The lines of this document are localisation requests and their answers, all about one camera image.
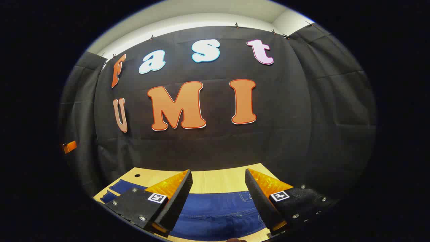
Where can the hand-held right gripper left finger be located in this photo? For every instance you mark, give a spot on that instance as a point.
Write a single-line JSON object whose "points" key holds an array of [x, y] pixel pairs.
{"points": [[178, 201]]}

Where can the blue jeans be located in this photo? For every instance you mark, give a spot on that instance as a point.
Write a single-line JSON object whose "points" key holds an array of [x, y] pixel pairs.
{"points": [[215, 215]]}

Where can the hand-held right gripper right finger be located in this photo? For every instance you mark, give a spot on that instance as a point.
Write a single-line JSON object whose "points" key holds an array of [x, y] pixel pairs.
{"points": [[258, 198]]}

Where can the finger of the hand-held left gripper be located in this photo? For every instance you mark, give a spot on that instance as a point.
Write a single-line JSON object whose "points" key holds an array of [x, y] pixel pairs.
{"points": [[70, 147]]}

